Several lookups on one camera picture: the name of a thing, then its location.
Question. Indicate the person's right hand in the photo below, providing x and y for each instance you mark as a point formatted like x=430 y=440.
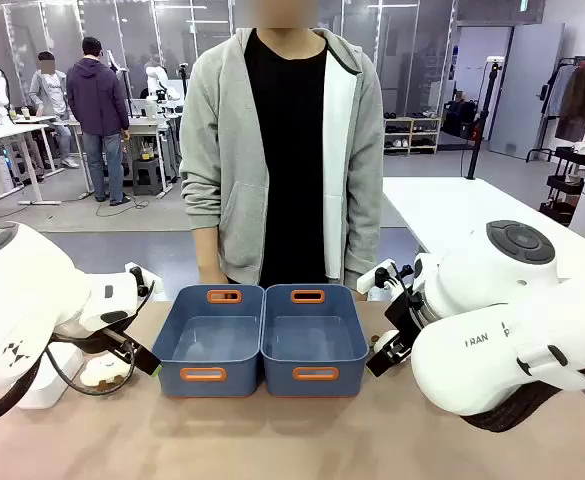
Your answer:
x=213 y=276

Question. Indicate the person's left forearm gray sleeve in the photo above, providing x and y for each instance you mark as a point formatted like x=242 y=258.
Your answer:
x=364 y=235

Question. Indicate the gray door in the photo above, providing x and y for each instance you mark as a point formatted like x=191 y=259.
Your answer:
x=527 y=90

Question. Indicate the black utility cart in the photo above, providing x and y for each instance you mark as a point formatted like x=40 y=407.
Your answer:
x=567 y=185

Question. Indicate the gray step stool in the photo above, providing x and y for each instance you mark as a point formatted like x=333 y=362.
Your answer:
x=147 y=177

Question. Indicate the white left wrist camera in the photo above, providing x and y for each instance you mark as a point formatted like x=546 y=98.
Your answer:
x=142 y=277

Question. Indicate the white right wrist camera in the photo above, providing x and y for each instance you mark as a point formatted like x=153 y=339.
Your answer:
x=372 y=280

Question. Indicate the white cluttered workbench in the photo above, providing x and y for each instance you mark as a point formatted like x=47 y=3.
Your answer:
x=147 y=127

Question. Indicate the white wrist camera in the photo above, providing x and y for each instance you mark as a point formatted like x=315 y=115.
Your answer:
x=372 y=280
x=142 y=277

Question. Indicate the wooden shoe rack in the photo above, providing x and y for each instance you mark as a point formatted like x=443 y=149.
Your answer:
x=412 y=135

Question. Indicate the large white digital clock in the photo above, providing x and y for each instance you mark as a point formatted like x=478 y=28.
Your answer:
x=42 y=380

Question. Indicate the person in gray hoodie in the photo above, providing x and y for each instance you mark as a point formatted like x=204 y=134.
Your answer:
x=292 y=150

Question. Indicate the person's left hand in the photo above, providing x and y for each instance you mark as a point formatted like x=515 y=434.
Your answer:
x=362 y=295

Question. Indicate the black tripod stand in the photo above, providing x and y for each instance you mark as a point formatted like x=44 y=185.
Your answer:
x=479 y=120

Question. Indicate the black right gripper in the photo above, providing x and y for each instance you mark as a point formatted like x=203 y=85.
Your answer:
x=406 y=315

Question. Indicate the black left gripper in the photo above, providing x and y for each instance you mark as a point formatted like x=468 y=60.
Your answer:
x=132 y=352

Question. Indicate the man in light gray hoodie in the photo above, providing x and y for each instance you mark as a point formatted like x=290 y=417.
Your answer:
x=52 y=92

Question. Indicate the person's right forearm gray sleeve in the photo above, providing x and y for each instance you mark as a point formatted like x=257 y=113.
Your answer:
x=204 y=225

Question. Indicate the black clothes rack with clothes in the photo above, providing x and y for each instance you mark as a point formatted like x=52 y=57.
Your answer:
x=579 y=100

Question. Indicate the large white desk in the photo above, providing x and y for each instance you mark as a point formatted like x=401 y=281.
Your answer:
x=447 y=210

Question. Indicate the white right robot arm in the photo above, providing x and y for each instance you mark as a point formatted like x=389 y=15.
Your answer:
x=497 y=325

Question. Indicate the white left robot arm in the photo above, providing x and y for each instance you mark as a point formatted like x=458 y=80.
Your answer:
x=22 y=300

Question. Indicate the black bags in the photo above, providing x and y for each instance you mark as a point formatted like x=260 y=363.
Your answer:
x=459 y=120

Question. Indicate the man in purple hoodie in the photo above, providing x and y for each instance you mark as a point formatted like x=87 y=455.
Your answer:
x=97 y=100

